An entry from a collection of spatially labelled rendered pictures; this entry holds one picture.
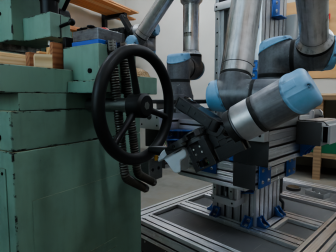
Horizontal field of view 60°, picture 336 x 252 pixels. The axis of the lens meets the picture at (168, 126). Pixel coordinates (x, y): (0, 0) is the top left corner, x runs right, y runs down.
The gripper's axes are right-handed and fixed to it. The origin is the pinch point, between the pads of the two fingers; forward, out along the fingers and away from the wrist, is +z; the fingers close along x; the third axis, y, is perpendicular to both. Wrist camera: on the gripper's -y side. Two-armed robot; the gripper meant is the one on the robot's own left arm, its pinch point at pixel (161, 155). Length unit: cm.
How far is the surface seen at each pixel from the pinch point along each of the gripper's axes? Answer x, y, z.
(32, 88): -17.1, -25.4, 13.0
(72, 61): -5.8, -31.7, 9.3
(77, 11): 210, -252, 179
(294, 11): 324, -119, -30
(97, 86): -14.2, -16.6, -2.8
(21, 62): -10.5, -39.7, 22.6
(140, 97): -2.5, -13.8, -3.1
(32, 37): -4, -49, 22
